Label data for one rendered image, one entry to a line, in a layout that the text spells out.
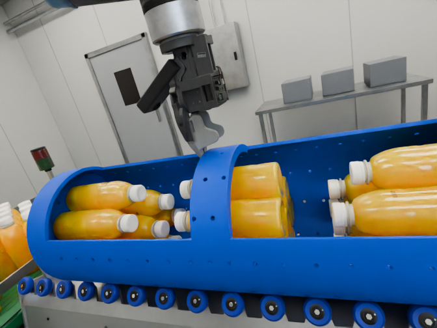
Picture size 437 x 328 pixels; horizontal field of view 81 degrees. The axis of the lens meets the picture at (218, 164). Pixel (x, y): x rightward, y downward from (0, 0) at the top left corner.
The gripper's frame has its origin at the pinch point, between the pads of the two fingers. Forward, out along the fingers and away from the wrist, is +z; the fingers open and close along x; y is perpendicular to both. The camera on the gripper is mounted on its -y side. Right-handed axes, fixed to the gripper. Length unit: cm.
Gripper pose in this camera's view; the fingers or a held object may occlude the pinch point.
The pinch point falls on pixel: (199, 154)
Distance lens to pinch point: 49.6
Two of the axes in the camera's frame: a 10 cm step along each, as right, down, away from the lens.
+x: 2.9, -3.8, 8.8
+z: 2.4, 9.2, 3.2
